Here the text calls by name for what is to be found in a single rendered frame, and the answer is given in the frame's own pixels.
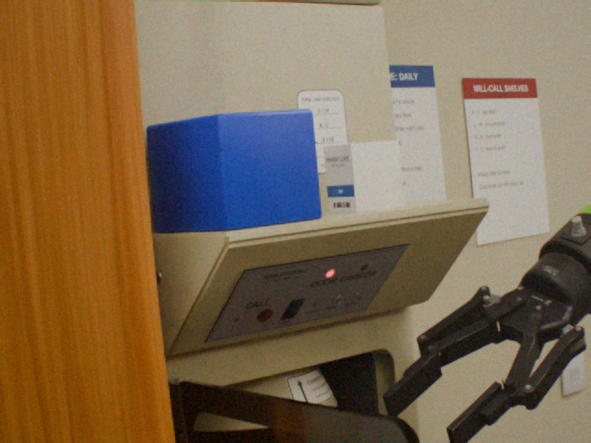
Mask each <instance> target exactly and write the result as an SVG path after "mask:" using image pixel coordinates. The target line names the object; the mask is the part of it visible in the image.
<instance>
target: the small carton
mask: <svg viewBox="0 0 591 443"><path fill-rule="evenodd" d="M323 148H324V160H325V171H326V181H327V193H328V204H329V212H359V211H367V210H384V209H393V208H401V207H404V193H403V182H402V170H401V159H400V148H399V141H398V140H395V141H393V140H384V141H371V142H360V143H349V144H341V145H332V146H324V147H323Z"/></svg>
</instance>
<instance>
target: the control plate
mask: <svg viewBox="0 0 591 443"><path fill-rule="evenodd" d="M409 244H410V243H409ZM409 244H402V245H398V246H392V247H384V248H379V249H373V250H367V251H360V252H355V253H348V254H342V255H335V256H329V257H318V259H311V260H305V261H299V262H294V263H286V264H281V265H274V266H269V267H262V268H255V269H244V270H243V272H242V274H241V277H240V278H239V280H238V282H237V284H236V286H235V288H234V290H233V291H232V294H231V295H230V297H229V299H228V301H227V303H226V305H225V306H224V308H223V309H222V311H221V314H220V315H219V316H218V318H217V320H216V322H215V323H214V325H213V327H212V329H211V331H210V333H209V335H208V337H207V339H206V340H205V342H204V343H208V342H213V341H221V340H226V339H231V338H235V337H241V336H246V335H249V334H254V333H260V332H264V331H269V330H275V329H282V328H287V327H293V326H297V324H301V323H306V322H311V321H316V320H321V319H326V318H330V317H339V316H344V315H349V314H354V313H358V312H363V311H367V309H368V307H369V305H370V304H371V303H372V302H373V301H374V299H375V298H376V296H377V294H378V292H379V290H380V288H381V287H382V285H383V284H384V283H385V282H386V280H387V279H389V276H390V274H391V273H392V271H393V269H394V268H395V266H396V265H397V263H398V262H399V259H400V258H401V256H402V254H403V253H404V251H405V250H406V249H407V248H408V247H409ZM366 263H369V264H370V267H369V268H367V269H366V270H364V271H360V268H361V267H362V266H363V265H364V264H366ZM330 269H335V272H334V273H333V275H332V276H331V277H330V278H325V273H326V272H327V271H328V270H330ZM358 291H359V292H360V293H361V295H360V296H361V299H360V300H357V299H353V298H352V297H353V295H355V294H356V293H358ZM339 295H340V296H342V297H343V298H342V299H341V300H342V302H341V303H340V304H337V303H338V302H336V303H334V302H333V299H334V298H335V297H338V296H339ZM302 298H305V301H304V302H303V304H302V306H301V307H300V309H299V311H298V312H297V314H296V316H295V317H292V318H287V319H283V320H281V318H282V316H283V313H284V312H285V310H286V308H287V307H288V305H289V303H290V302H292V301H293V300H296V299H302ZM319 299H320V300H323V302H322V303H321V304H323V306H322V307H321V308H318V306H317V307H314V305H313V304H314V303H315V301H317V300H319ZM266 309H270V310H271V311H272V316H271V317H270V318H269V319H268V320H266V321H263V322H261V321H259V319H258V318H257V317H258V316H259V314H260V313H261V312H262V311H264V310H266ZM237 316H243V319H242V320H241V321H239V322H238V323H236V324H232V320H233V319H234V318H235V317H237Z"/></svg>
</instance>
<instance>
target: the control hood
mask: <svg viewBox="0 0 591 443"><path fill-rule="evenodd" d="M488 208H489V201H487V199H486V198H469V199H452V200H434V201H417V202H404V207H401V208H393V209H384V210H367V211H359V212H328V211H323V212H322V217H320V219H318V220H314V221H299V222H292V223H284V224H275V225H269V226H260V227H253V228H247V229H246V230H238V231H232V232H206V233H153V234H152V235H151V238H152V249H153V258H155V268H156V279H157V289H158V299H159V309H160V319H161V328H162V329H163V348H164V354H165V355H172V354H177V353H190V352H195V351H198V350H203V349H208V348H211V347H217V346H222V345H226V344H230V343H235V342H241V341H248V340H253V339H258V338H263V337H267V336H271V335H277V334H281V333H286V332H291V331H296V330H300V329H309V328H314V327H317V326H323V324H328V323H332V322H336V321H342V320H347V319H351V318H355V317H364V316H368V315H374V314H378V313H379V312H383V311H387V310H392V309H397V308H402V307H406V306H410V305H420V304H424V303H425V302H426V301H427V300H429V299H430V297H431V296H432V295H433V294H434V292H435V291H436V289H437V288H438V286H439V284H440V283H441V282H442V281H443V279H444V278H445V276H446V275H447V273H448V272H449V270H450V269H451V268H452V265H453V263H454V262H455V260H456V259H457V258H458V257H459V255H460V254H461V253H462V251H463V250H464V247H465V245H466V244H467V242H468V241H469V239H470V238H471V237H472V235H473V234H474V232H475V231H476V229H477V226H478V225H479V224H480V223H481V222H482V220H483V219H484V217H485V216H486V214H487V213H488ZM409 243H410V244H409ZM402 244H409V247H408V248H407V249H406V250H405V251H404V253H403V254H402V256H401V258H400V259H399V262H398V263H397V265H396V266H395V268H394V269H393V271H392V273H391V274H390V276H389V279H387V280H386V282H385V283H384V284H383V285H382V287H381V288H380V290H379V292H378V294H377V296H376V298H375V299H374V301H373V302H372V303H371V304H370V305H369V307H368V309H367V311H363V312H358V313H354V314H349V315H344V316H339V317H330V318H326V319H321V320H316V321H311V322H306V323H301V324H297V326H293V327H287V328H282V329H275V330H269V331H264V332H260V333H254V334H249V335H246V336H241V337H235V338H231V339H226V340H221V341H213V342H208V343H204V342H205V340H206V339H207V337H208V335H209V333H210V331H211V329H212V327H213V325H214V323H215V322H216V320H217V318H218V316H219V315H220V314H221V311H222V309H223V308H224V306H225V305H226V303H227V301H228V299H229V297H230V295H231V294H232V291H233V290H234V288H235V286H236V284H237V282H238V280H239V278H240V277H241V274H242V272H243V270H244V269H255V268H262V267H269V266H274V265H281V264H286V263H294V262H299V261H305V260H311V259H318V257H329V256H335V255H342V254H348V253H355V252H360V251H367V250H373V249H379V248H384V247H392V246H398V245H402Z"/></svg>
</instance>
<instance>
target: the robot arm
mask: <svg viewBox="0 0 591 443"><path fill-rule="evenodd" d="M587 314H588V315H591V198H590V200H589V201H588V202H587V203H586V204H585V206H584V207H583V208H582V209H580V210H579V211H578V212H577V213H576V214H575V215H574V216H573V217H571V219H569V220H568V221H567V222H566V223H565V224H564V226H563V227H562V228H561V229H560V230H559V231H558V232H556V233H555V234H554V235H553V236H552V237H551V238H550V239H549V240H548V241H547V242H546V243H545V244H544V245H543V246H541V247H540V249H539V252H538V262H537V263H536V264H535V265H534V266H533V267H532V268H531V269H530V270H529V271H528V272H527V273H526V274H525V275H524V276H523V278H522V279H521V281H520V283H519V286H518V287H517V288H516V289H515V290H513V291H511V292H508V293H506V294H505V295H504V296H502V295H497V294H494V293H490V289H489V287H488V286H481V287H480V288H479V289H478V290H477V291H476V293H475V294H474V296H473V298H472V299H471V300H470V301H468V302H467V303H465V304H464V305H462V306H460V307H459V308H456V309H455V310H453V311H452V313H451V314H450V315H449V316H447V317H445V318H444V319H442V320H441V321H439V322H438V323H437V324H435V325H434V326H433V327H431V328H430V329H428V330H426V331H425V332H423V333H422V334H420V335H419V336H418V337H417V338H416V340H417V344H418V348H419V351H420V355H421V357H420V358H419V359H418V360H416V361H415V362H413V363H412V364H411V365H410V366H409V367H407V368H406V369H405V371H404V373H403V375H404V376H403V377H402V378H401V380H400V381H399V382H397V383H395V384H394V385H393V386H392V387H391V388H390V389H388V390H387V391H386V392H385V393H384V394H383V395H382V397H383V399H384V403H385V406H386V409H387V413H388V415H390V416H395V417H397V416H398V415H399V414H400V413H402V412H403V411H404V410H405V409H406V408H407V407H408V406H409V405H410V404H411V403H412V402H414V401H415V400H416V399H417V398H418V397H419V396H420V395H421V394H422V393H424V392H425V391H426V390H427V389H428V388H429V387H430V386H431V385H432V384H434V383H436V382H437V381H438V380H439V379H440V378H441V377H442V372H441V367H443V366H445V365H448V364H450V363H452V362H454V361H456V360H458V359H460V358H464V357H466V356H467V355H468V354H470V353H473V352H475V351H477V350H479V349H481V348H483V347H485V346H488V345H490V344H492V343H494V344H496V345H497V344H498V343H500V342H502V341H506V340H509V341H517V342H518V344H519V345H520V347H519V349H518V352H517V354H516V356H515V358H514V360H513V364H512V366H511V369H510V372H509V374H508V376H507V378H506V379H505V383H504V380H502V383H503V389H501V387H502V384H501V383H499V382H497V381H495V382H494V383H493V384H492V385H491V386H490V387H489V388H488V389H487V390H486V391H484V392H483V393H482V394H481V395H480V396H479V397H478V398H477V399H476V400H475V401H474V402H473V403H472V404H471V405H470V406H469V407H468V408H466V409H465V410H464V411H463V412H462V413H461V414H460V415H459V416H458V417H457V418H456V419H455V420H454V421H453V422H452V423H450V424H449V425H447V426H446V431H447V434H448V438H449V440H450V443H468V442H469V440H470V439H471V438H472V437H473V436H474V435H475V434H476V433H477V432H478V431H479V430H480V429H481V428H482V427H483V426H484V425H488V426H490V425H493V424H494V423H495V422H496V421H497V420H499V418H501V417H502V416H504V415H505V414H506V413H507V412H508V411H509V410H510V409H511V407H515V406H517V405H523V406H524V407H525V408H526V409H527V410H529V411H532V410H535V409H536V407H537V406H538V405H539V404H540V403H541V401H542V399H543V398H544V396H545V395H546V394H547V392H548V391H549V389H550V388H551V387H552V385H553V384H554V383H555V381H556V380H557V379H558V377H559V376H560V375H561V373H562V372H563V370H564V369H565V368H566V366H567V365H568V364H569V363H570V362H571V361H572V360H573V359H574V358H575V357H576V356H577V355H578V354H579V353H581V352H583V351H584V350H585V349H586V342H585V331H584V327H583V326H576V325H577V324H578V323H579V322H580V321H581V320H582V319H583V318H584V317H585V316H586V315H587ZM497 322H498V323H499V328H500V330H498V325H497ZM554 340H557V341H556V343H555V344H554V345H553V347H552V348H551V349H550V350H549V352H548V353H547V355H546V356H545V357H544V358H543V360H542V362H541V363H540V365H539V366H538V367H537V369H536V370H535V371H534V373H533V374H532V375H531V377H530V374H531V372H532V369H533V367H534V364H535V363H536V362H537V360H538V359H539V358H540V355H541V354H542V351H543V349H544V346H545V344H546V343H547V342H549V341H554ZM439 353H440V355H439Z"/></svg>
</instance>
